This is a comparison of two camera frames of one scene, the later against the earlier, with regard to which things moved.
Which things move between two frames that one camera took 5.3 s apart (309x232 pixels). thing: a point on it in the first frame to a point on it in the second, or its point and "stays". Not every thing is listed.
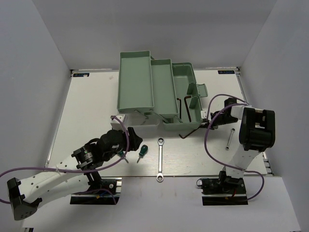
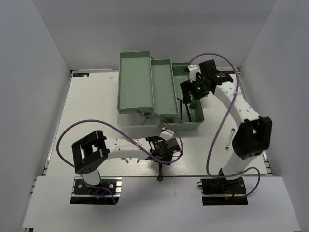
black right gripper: x=213 y=126 to x=187 y=86
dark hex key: x=180 y=108 stays
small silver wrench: x=232 y=131 stays
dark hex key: x=187 y=107 stays
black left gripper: x=135 y=140 to x=167 y=158
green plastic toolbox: x=155 y=92 stays
